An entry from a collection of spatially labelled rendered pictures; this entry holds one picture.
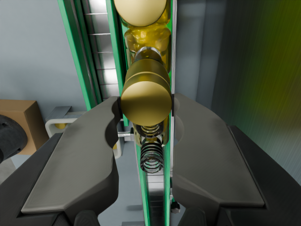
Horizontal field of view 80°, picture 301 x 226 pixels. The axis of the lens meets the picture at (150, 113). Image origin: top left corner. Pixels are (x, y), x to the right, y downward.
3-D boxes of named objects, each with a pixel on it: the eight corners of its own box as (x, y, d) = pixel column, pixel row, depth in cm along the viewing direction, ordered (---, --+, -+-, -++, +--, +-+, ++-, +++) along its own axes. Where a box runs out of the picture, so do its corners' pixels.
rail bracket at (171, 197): (186, 176, 63) (194, 215, 52) (167, 176, 64) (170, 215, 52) (187, 168, 61) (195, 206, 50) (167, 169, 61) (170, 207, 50)
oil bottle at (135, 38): (162, 44, 39) (173, 82, 21) (136, 45, 40) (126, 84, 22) (162, 15, 36) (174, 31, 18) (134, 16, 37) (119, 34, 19)
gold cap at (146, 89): (168, 97, 16) (173, 127, 12) (128, 99, 16) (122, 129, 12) (168, 57, 14) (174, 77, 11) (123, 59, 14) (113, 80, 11)
